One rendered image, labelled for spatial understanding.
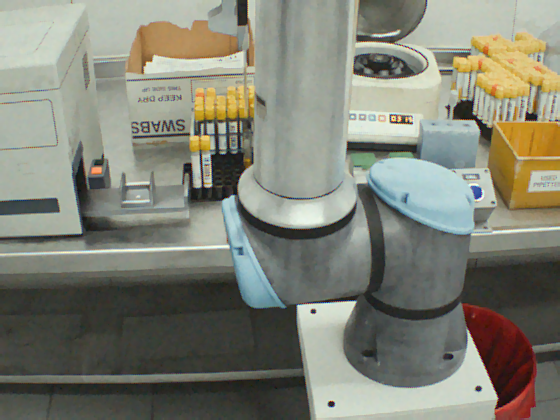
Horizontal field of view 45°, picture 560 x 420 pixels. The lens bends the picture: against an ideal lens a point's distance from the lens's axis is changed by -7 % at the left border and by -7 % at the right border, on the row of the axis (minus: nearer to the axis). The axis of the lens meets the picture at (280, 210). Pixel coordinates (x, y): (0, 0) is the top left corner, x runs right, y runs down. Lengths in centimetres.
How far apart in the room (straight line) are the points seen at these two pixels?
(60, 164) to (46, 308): 95
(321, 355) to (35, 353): 111
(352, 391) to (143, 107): 73
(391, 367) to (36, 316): 131
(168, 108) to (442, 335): 74
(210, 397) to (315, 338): 117
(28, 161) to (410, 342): 61
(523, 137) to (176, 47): 76
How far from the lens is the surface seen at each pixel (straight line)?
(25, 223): 115
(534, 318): 197
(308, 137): 62
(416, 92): 135
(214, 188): 119
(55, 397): 211
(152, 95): 134
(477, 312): 169
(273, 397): 203
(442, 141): 124
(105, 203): 115
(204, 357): 177
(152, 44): 159
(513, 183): 120
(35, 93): 104
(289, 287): 71
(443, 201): 72
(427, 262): 74
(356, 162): 117
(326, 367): 85
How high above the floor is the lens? 153
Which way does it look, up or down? 34 degrees down
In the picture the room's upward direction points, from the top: straight up
